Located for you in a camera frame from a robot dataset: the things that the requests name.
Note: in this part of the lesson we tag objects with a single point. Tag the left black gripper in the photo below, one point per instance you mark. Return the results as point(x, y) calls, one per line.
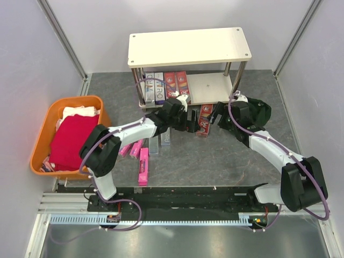
point(192, 126)

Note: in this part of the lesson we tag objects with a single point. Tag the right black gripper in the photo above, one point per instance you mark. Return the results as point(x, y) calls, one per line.
point(221, 108)

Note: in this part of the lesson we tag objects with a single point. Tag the purple silver toothpaste box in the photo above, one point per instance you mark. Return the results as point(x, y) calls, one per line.
point(160, 95)
point(149, 90)

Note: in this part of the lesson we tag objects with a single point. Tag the red 3d toothpaste box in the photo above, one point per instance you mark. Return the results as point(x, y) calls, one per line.
point(182, 83)
point(203, 122)

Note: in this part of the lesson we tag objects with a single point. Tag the silver red toothpaste box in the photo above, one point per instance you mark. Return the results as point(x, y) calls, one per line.
point(170, 85)

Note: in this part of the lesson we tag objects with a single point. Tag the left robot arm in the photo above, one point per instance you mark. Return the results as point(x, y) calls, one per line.
point(100, 150)

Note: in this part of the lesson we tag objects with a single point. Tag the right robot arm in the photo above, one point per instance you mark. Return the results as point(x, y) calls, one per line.
point(302, 181)

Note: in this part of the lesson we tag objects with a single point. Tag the white two-tier shelf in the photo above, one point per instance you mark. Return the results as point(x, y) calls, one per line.
point(177, 50)

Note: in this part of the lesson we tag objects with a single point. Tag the silver Protefix toothpaste box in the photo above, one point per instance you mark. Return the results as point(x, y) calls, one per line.
point(165, 138)

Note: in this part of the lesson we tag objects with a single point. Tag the silver toothpaste box small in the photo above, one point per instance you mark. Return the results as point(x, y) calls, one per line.
point(153, 146)

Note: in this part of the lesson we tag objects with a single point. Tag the black baseball cap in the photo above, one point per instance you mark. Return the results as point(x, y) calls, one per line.
point(260, 111)

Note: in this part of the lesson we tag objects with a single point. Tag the pink toothpaste box middle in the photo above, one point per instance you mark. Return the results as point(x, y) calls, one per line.
point(135, 151)

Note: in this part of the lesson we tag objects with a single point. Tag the pink toothpaste box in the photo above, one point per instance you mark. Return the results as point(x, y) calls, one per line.
point(135, 151)
point(143, 167)
point(125, 150)

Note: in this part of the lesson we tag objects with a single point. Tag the pink toothpaste box lower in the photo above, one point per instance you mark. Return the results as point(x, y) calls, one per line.
point(143, 167)

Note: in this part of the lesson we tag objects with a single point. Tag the pink toothpaste box left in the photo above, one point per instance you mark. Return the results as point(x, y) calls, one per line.
point(125, 150)

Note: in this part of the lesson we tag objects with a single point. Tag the white pink cloth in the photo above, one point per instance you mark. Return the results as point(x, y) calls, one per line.
point(89, 111)

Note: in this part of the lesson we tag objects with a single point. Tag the red cloth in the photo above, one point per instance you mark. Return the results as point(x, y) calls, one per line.
point(68, 140)

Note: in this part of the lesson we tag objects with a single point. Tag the orange plastic bin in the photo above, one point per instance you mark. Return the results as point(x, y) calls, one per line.
point(48, 130)

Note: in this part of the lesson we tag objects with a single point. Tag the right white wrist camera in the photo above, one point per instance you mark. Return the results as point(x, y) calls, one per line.
point(238, 96)

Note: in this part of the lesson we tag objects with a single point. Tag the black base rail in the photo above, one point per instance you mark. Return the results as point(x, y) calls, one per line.
point(228, 199)

